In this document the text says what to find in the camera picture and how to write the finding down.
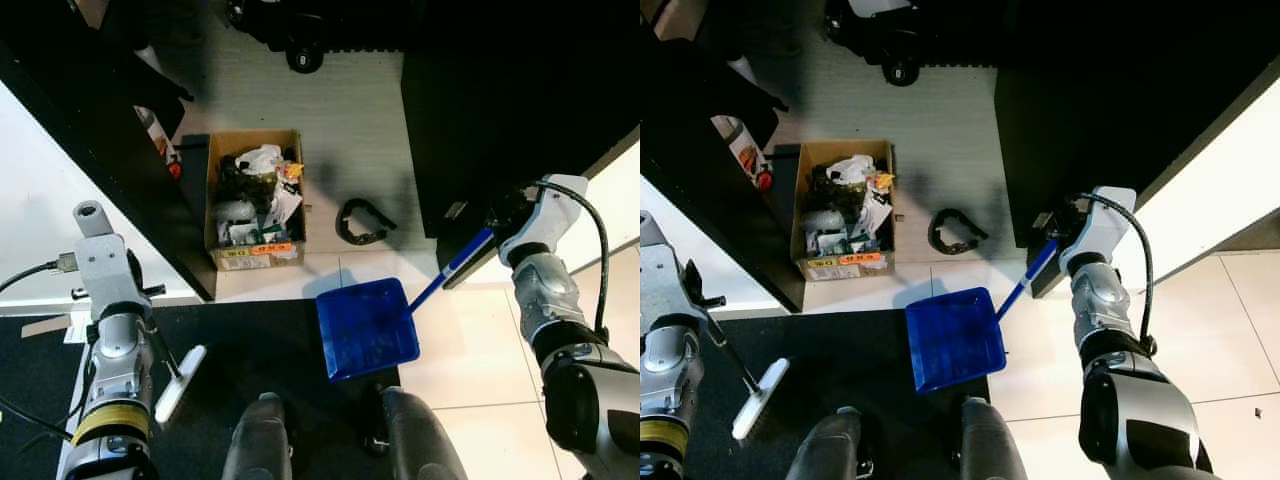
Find grey robot left leg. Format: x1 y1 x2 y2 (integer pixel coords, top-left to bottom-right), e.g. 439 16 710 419
222 392 293 480
785 405 866 480

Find black floor mat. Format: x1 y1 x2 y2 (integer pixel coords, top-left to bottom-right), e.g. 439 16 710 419
685 308 991 480
0 298 401 480

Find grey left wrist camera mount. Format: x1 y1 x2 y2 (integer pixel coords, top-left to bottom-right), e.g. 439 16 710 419
640 210 701 336
72 200 151 321

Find cardboard box with rubbish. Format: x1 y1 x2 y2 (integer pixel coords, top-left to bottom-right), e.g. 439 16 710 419
790 138 898 281
203 128 306 271

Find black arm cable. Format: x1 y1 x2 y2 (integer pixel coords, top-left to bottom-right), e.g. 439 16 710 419
0 255 91 441
1080 192 1158 356
530 180 611 341

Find blue plastic dustpan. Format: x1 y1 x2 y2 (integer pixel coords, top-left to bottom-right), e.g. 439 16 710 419
905 240 1059 394
316 228 497 383

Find white brush with black rod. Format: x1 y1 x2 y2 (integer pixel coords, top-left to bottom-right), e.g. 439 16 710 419
703 300 791 442
145 300 208 424

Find grey robot leg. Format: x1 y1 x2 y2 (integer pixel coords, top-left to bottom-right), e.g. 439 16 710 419
960 395 1031 480
380 385 466 480
785 405 866 480
222 392 293 480

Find black office chair base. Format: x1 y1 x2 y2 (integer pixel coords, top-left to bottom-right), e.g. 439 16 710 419
825 0 1001 88
225 0 401 76

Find black cabinet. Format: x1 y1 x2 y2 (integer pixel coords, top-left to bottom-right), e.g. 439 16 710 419
995 50 1201 251
400 45 641 241

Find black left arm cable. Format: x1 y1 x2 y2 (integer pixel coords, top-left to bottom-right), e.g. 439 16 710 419
0 255 91 441

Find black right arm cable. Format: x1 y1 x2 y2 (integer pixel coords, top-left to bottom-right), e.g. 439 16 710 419
1080 192 1158 356
530 180 611 341

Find grey robot right leg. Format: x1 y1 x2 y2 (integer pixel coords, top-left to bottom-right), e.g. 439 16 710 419
380 385 466 480
960 395 1031 480

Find crumpled white paper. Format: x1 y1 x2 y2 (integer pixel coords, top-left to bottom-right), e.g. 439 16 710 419
830 155 876 186
240 145 286 176

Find white red printed container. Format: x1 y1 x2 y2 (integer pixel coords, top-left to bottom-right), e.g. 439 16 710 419
712 113 778 193
135 105 186 181

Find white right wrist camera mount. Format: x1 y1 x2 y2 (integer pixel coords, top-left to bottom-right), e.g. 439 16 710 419
498 175 589 266
1060 185 1138 276

